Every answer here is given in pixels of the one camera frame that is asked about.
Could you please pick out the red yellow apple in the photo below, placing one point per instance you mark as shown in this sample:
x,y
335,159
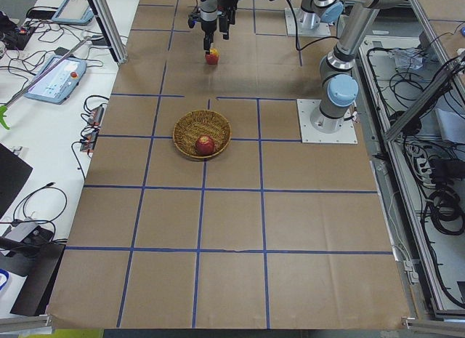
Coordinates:
x,y
212,56

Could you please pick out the black laptop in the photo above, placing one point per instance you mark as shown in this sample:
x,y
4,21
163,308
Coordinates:
x,y
14,175

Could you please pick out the reacher grabber stick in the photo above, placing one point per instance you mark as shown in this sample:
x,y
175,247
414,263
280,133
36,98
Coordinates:
x,y
38,78

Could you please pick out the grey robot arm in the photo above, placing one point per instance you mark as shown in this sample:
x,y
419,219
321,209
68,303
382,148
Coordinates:
x,y
328,11
340,90

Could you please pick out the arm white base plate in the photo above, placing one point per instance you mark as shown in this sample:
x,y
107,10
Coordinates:
x,y
305,24
315,128

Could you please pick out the near blue teach pendant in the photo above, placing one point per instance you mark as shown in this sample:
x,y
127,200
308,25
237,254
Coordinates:
x,y
58,85

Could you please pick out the red apple in basket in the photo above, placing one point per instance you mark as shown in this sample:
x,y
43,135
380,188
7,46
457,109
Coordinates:
x,y
205,145

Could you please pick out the aluminium frame post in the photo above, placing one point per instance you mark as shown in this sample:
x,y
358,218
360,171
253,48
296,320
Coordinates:
x,y
110,33

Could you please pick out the woven wicker basket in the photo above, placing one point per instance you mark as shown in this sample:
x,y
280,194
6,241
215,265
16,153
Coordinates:
x,y
197,123

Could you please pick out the blue teach pendant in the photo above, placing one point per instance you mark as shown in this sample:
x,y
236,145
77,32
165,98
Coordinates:
x,y
73,12
58,85

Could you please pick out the far blue teach pendant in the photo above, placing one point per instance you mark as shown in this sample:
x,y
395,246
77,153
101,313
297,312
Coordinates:
x,y
73,12

